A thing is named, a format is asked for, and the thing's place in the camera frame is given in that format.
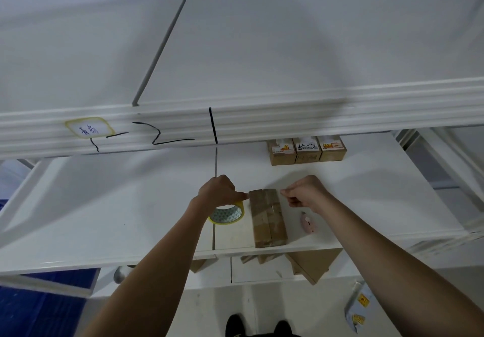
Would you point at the person's left hand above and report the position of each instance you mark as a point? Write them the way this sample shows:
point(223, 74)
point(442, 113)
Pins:
point(217, 191)

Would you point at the white bag with yellow labels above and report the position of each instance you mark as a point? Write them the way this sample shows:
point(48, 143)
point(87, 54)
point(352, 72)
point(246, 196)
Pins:
point(359, 308)

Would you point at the white metal shelf unit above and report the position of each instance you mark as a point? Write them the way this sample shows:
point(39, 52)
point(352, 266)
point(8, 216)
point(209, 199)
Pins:
point(264, 53)

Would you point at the person's right thumb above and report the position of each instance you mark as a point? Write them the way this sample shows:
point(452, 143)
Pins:
point(289, 193)

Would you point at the yellow packing tape roll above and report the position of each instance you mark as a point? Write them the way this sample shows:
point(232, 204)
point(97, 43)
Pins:
point(227, 217)

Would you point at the person's left thumb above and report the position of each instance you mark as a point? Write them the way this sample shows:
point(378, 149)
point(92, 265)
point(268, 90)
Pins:
point(240, 197)

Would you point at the person's right forearm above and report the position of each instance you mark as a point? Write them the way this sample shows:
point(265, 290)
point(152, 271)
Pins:
point(385, 272)

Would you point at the yellow-edged handwritten label sticker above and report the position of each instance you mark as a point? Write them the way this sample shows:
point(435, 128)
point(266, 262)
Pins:
point(90, 128)

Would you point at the long taped cardboard box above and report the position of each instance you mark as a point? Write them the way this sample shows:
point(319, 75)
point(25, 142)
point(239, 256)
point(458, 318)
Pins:
point(267, 219)

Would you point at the round silver metal object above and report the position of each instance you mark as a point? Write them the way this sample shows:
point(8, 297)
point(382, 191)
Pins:
point(121, 274)

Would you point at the person's left forearm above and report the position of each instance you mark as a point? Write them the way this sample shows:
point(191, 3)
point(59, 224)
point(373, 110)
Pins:
point(158, 272)

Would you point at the small flat cardboard piece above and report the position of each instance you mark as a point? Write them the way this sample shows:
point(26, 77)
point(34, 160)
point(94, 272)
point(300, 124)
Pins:
point(200, 264)

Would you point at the large flat cardboard piece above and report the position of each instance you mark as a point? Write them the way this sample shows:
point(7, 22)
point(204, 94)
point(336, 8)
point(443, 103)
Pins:
point(315, 263)

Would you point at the person's right black shoe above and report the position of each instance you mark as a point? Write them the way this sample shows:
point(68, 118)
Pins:
point(283, 329)

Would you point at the small brown labelled box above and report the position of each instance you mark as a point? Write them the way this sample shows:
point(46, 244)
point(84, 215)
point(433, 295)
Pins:
point(332, 148)
point(281, 153)
point(307, 151)

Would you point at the person's black shoe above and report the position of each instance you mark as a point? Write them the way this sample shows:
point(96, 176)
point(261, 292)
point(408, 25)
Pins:
point(234, 326)
point(283, 329)

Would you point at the pink utility knife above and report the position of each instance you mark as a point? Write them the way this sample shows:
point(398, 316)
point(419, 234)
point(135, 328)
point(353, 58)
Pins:
point(308, 224)

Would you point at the person's right hand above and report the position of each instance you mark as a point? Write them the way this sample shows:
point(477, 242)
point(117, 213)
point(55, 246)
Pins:
point(310, 193)

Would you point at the person's left black shoe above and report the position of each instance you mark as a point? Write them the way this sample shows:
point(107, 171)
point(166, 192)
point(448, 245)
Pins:
point(234, 326)

